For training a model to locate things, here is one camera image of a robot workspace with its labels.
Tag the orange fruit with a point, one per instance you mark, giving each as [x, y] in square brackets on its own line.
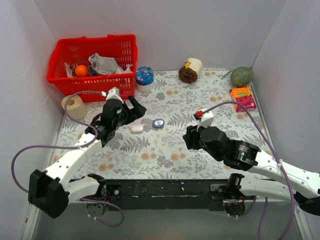
[81, 71]

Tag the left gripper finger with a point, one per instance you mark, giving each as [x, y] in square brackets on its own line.
[137, 112]
[127, 105]

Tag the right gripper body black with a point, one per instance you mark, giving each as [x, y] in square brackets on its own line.
[191, 138]

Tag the floral table mat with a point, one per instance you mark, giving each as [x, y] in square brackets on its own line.
[161, 153]

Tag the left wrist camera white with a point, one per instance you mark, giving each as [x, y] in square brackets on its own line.
[113, 93]

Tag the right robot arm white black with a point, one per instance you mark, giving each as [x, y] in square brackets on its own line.
[282, 181]

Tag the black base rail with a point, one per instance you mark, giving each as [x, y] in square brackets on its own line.
[172, 194]

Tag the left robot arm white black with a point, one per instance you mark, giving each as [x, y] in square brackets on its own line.
[53, 189]

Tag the lavender earbud charging case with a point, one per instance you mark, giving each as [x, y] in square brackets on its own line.
[158, 123]

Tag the green textured melon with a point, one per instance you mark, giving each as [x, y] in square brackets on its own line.
[240, 76]

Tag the white earbud charging case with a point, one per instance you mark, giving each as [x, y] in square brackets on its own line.
[137, 129]

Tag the beige paper roll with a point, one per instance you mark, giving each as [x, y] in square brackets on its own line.
[76, 108]

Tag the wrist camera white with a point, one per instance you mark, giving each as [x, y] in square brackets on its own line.
[113, 93]
[204, 117]

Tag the blue white wipes tub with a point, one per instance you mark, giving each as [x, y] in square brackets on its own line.
[144, 79]

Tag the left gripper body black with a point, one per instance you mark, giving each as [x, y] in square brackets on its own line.
[128, 111]

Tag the white pump bottle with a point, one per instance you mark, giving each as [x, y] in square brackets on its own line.
[128, 69]

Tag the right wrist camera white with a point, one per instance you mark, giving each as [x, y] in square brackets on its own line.
[204, 117]

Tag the brown cream towel roll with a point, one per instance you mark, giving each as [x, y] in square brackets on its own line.
[191, 70]

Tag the red plastic shopping basket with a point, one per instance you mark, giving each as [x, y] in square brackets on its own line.
[76, 51]

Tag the orange pink sponge box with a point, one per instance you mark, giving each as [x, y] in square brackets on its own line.
[243, 96]

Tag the crumpled grey plastic bag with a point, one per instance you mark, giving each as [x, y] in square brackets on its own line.
[104, 65]

